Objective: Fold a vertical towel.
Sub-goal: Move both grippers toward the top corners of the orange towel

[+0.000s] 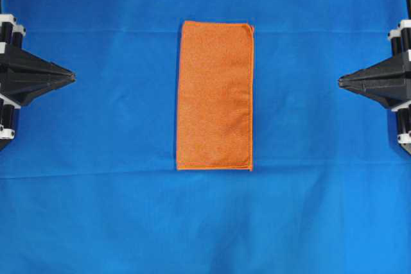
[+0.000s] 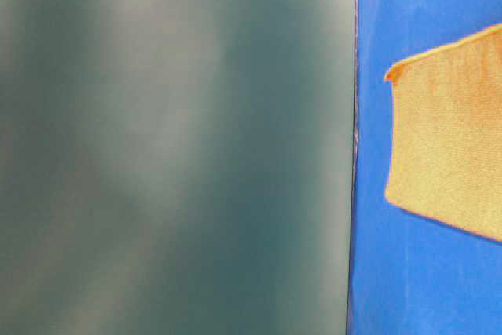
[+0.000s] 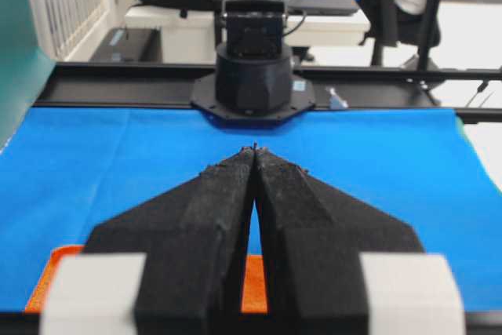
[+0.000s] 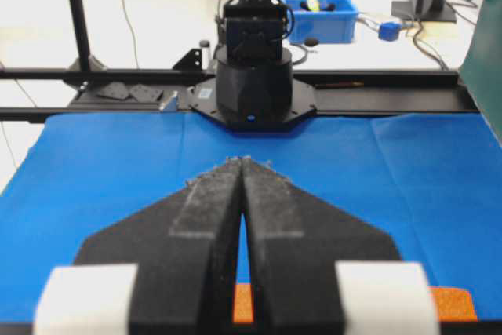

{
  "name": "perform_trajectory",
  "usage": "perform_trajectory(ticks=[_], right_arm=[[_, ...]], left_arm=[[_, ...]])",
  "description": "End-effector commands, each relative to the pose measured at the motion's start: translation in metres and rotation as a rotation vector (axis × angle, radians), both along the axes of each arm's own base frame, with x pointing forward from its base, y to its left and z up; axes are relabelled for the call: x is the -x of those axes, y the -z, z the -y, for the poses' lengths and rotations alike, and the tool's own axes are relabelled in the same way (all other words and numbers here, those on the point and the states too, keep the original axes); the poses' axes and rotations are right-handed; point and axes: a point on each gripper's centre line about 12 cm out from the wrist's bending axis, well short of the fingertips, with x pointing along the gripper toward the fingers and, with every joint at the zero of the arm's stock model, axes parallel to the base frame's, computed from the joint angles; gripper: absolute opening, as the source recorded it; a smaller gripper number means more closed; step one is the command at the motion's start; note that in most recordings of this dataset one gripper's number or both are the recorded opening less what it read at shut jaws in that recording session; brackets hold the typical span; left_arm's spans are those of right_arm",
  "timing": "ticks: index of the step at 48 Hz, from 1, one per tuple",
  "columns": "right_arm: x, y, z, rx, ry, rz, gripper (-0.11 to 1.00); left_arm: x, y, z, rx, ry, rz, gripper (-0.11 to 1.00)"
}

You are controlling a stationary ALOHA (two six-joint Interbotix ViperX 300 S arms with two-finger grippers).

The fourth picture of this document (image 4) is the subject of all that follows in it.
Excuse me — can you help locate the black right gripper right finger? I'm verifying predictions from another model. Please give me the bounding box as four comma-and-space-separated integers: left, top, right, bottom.
242, 158, 440, 334

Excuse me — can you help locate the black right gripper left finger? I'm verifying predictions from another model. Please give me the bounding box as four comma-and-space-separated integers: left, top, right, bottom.
34, 158, 242, 334

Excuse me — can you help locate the orange towel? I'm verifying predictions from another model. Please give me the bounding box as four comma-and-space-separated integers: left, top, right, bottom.
232, 282, 478, 325

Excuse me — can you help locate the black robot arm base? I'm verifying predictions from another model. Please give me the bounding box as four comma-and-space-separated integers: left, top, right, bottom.
188, 0, 315, 130

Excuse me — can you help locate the blue table cloth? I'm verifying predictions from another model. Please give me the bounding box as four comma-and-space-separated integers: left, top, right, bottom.
1, 113, 501, 323

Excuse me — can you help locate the small blue box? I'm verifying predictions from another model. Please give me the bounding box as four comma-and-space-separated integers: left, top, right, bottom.
378, 21, 402, 42

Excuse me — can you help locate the blue plastic bin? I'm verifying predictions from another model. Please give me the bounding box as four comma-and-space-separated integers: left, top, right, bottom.
283, 0, 358, 44

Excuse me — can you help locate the dark green board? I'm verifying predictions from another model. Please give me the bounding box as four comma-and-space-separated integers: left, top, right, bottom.
460, 0, 501, 140

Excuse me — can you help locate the silver corner bracket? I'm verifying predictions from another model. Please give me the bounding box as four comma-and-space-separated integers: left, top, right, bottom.
158, 91, 179, 112

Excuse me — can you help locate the black aluminium frame rail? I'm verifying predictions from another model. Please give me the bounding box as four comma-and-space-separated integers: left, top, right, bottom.
1, 69, 478, 128

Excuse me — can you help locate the black vertical frame post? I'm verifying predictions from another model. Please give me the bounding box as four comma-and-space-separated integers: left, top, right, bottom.
69, 0, 91, 72

